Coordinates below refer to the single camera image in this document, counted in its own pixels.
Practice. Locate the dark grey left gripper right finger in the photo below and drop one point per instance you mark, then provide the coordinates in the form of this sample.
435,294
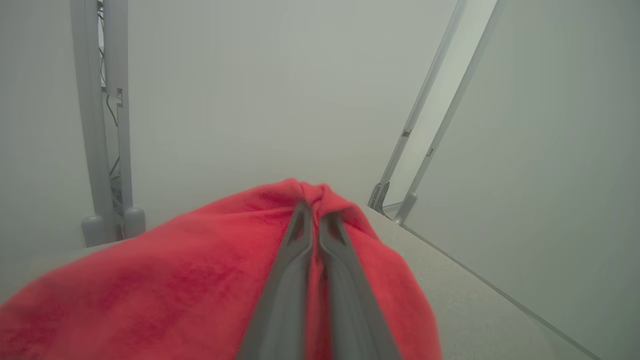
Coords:
350,310

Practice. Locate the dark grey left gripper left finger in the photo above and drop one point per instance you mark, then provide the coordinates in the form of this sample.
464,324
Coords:
285,300

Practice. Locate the red basketball jersey garment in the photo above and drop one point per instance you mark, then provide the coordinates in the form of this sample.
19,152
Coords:
175,280

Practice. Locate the aluminium partition post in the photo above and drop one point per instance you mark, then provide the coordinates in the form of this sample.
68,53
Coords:
125,150
417,110
90,125
450,120

